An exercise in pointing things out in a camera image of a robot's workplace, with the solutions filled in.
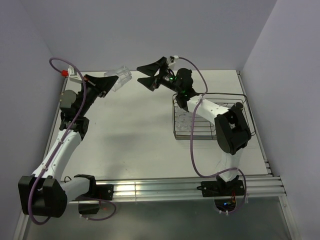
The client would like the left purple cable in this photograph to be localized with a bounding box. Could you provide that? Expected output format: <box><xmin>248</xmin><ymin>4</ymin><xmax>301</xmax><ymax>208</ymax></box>
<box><xmin>27</xmin><ymin>57</ymin><xmax>118</xmax><ymax>225</ymax></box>

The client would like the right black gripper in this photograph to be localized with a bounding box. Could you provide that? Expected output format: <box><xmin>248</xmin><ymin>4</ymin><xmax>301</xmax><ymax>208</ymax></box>
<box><xmin>136</xmin><ymin>57</ymin><xmax>182</xmax><ymax>94</ymax></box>

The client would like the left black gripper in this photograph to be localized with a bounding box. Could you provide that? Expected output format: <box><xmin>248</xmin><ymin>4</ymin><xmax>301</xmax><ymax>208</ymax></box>
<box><xmin>77</xmin><ymin>74</ymin><xmax>118</xmax><ymax>117</ymax></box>

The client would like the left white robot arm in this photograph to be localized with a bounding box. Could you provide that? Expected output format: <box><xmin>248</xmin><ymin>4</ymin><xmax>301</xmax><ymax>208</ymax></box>
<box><xmin>18</xmin><ymin>74</ymin><xmax>118</xmax><ymax>218</ymax></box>

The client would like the purple cable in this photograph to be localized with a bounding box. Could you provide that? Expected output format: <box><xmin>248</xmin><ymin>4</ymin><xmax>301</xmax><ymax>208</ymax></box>
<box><xmin>27</xmin><ymin>57</ymin><xmax>118</xmax><ymax>225</ymax></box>
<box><xmin>177</xmin><ymin>56</ymin><xmax>250</xmax><ymax>214</ymax></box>

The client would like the clear glass front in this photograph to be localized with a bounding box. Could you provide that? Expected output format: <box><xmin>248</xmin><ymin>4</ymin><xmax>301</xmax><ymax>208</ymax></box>
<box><xmin>191</xmin><ymin>114</ymin><xmax>210</xmax><ymax>127</ymax></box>

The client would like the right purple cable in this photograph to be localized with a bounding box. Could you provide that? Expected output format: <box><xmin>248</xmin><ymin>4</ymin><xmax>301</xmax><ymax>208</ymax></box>
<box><xmin>177</xmin><ymin>56</ymin><xmax>250</xmax><ymax>214</ymax></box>

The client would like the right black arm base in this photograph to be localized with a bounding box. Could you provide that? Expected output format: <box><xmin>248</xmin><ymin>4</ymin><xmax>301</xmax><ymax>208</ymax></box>
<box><xmin>196</xmin><ymin>175</ymin><xmax>247</xmax><ymax>216</ymax></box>

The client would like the black wire dish rack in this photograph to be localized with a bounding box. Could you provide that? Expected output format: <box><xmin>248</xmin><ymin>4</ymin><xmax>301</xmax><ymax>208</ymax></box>
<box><xmin>172</xmin><ymin>92</ymin><xmax>256</xmax><ymax>140</ymax></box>

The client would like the tall clear glass back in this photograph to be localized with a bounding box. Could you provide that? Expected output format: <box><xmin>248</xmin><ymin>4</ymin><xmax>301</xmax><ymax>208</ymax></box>
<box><xmin>174</xmin><ymin>104</ymin><xmax>186</xmax><ymax>118</ymax></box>

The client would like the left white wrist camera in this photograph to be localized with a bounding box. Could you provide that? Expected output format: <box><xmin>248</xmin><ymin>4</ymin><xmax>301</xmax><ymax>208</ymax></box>
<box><xmin>61</xmin><ymin>65</ymin><xmax>82</xmax><ymax>84</ymax></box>

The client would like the brown ceramic mug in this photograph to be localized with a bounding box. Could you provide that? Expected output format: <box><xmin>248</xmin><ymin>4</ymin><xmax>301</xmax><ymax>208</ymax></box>
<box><xmin>230</xmin><ymin>102</ymin><xmax>244</xmax><ymax>113</ymax></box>

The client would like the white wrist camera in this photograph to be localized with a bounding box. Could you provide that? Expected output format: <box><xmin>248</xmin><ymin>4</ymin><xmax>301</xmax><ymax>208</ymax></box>
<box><xmin>61</xmin><ymin>65</ymin><xmax>82</xmax><ymax>84</ymax></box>
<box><xmin>166</xmin><ymin>55</ymin><xmax>179</xmax><ymax>70</ymax></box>

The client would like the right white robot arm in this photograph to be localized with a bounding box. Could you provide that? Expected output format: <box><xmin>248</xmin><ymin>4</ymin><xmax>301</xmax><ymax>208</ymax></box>
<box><xmin>137</xmin><ymin>56</ymin><xmax>252</xmax><ymax>195</ymax></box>

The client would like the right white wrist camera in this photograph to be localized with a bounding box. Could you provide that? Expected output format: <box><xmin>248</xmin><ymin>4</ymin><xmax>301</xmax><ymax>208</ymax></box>
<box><xmin>166</xmin><ymin>55</ymin><xmax>179</xmax><ymax>70</ymax></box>

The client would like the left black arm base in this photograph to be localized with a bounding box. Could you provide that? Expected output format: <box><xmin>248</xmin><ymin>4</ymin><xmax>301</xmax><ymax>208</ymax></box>
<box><xmin>75</xmin><ymin>184</ymin><xmax>117</xmax><ymax>219</ymax></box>

